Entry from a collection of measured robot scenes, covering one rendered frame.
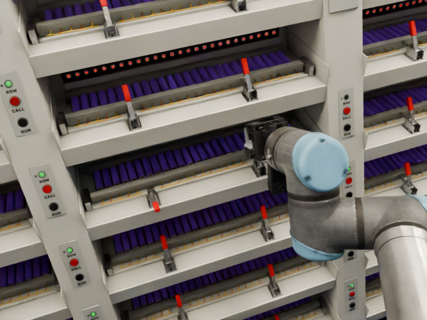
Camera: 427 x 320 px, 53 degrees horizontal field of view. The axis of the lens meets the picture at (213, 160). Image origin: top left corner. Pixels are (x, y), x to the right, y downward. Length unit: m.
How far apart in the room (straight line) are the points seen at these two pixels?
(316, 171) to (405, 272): 0.19
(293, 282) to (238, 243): 0.24
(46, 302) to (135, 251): 0.24
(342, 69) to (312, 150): 0.38
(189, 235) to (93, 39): 0.54
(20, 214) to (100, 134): 0.27
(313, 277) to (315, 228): 0.57
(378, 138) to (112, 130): 0.67
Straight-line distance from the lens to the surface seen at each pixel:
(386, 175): 1.32
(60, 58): 0.87
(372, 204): 0.75
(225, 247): 1.12
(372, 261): 1.37
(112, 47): 0.87
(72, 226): 0.99
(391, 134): 1.21
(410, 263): 0.66
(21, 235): 1.04
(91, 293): 1.09
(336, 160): 0.71
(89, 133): 0.94
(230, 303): 1.24
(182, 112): 0.94
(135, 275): 1.11
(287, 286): 1.28
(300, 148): 0.70
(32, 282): 1.16
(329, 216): 0.74
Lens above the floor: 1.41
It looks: 24 degrees down
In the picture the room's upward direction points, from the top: 10 degrees counter-clockwise
